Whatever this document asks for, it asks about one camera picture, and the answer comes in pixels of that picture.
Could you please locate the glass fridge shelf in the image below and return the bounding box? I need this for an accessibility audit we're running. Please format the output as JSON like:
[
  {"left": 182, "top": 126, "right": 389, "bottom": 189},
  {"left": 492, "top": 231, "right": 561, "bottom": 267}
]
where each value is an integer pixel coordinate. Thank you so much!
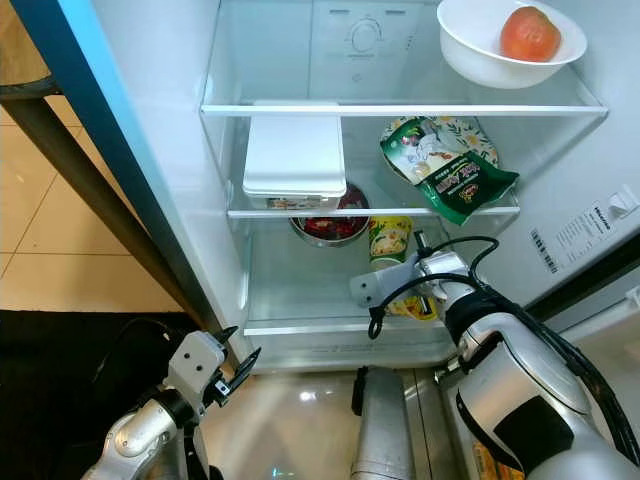
[
  {"left": 228, "top": 203, "right": 521, "bottom": 221},
  {"left": 242, "top": 318, "right": 391, "bottom": 337},
  {"left": 205, "top": 100, "right": 609, "bottom": 118}
]

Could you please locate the fridge temperature dial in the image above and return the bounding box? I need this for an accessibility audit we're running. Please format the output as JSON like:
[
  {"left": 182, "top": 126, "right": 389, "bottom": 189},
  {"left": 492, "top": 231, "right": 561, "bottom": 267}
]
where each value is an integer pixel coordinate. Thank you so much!
[{"left": 345, "top": 12, "right": 386, "bottom": 56}]

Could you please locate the dark grey fridge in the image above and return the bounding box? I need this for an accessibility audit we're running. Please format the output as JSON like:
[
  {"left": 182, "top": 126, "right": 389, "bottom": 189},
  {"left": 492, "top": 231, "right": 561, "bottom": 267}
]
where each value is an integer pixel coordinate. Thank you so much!
[{"left": 10, "top": 0, "right": 640, "bottom": 376}]

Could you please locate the silver robot leg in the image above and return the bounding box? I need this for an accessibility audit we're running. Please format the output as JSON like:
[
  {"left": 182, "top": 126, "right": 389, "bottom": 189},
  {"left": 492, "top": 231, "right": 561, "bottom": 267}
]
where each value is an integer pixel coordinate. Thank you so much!
[{"left": 350, "top": 365, "right": 421, "bottom": 480}]

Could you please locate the steel bowl with red food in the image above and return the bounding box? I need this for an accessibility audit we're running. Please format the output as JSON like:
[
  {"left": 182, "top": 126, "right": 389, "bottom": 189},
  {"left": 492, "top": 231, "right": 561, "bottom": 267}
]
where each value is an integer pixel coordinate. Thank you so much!
[{"left": 288, "top": 185, "right": 371, "bottom": 247}]

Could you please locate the green snack bag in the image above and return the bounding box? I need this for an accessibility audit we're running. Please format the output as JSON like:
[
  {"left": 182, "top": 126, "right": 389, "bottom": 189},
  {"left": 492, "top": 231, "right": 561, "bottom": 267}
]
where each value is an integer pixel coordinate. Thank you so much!
[{"left": 380, "top": 115, "right": 521, "bottom": 226}]

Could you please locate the yellow green juice carton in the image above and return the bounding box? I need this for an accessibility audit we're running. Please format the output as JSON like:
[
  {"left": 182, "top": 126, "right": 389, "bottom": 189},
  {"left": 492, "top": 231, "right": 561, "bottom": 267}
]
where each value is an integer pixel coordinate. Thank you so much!
[{"left": 470, "top": 440, "right": 526, "bottom": 480}]

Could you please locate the black carpet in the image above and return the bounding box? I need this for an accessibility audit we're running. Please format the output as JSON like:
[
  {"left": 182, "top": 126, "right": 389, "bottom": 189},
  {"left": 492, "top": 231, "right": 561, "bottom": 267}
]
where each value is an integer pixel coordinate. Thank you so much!
[{"left": 0, "top": 310, "right": 211, "bottom": 480}]

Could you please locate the white lidded food container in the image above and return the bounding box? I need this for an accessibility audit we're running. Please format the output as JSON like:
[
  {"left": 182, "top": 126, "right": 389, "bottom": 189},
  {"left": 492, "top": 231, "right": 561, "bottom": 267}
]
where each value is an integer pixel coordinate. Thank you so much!
[{"left": 242, "top": 110, "right": 349, "bottom": 211}]

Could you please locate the white ceramic bowl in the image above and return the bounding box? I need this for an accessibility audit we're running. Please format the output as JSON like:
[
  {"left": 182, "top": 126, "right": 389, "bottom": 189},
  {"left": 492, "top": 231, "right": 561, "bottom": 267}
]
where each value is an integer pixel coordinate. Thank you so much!
[{"left": 437, "top": 0, "right": 588, "bottom": 91}]

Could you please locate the red tomato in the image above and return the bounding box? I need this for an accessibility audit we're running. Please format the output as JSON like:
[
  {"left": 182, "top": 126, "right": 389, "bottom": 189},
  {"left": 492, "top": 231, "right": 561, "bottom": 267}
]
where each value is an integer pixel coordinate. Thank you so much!
[{"left": 500, "top": 5, "right": 563, "bottom": 63}]

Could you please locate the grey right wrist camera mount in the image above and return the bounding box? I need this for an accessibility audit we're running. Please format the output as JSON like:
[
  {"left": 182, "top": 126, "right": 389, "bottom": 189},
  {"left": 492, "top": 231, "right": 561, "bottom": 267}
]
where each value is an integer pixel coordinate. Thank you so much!
[{"left": 350, "top": 252, "right": 473, "bottom": 313}]

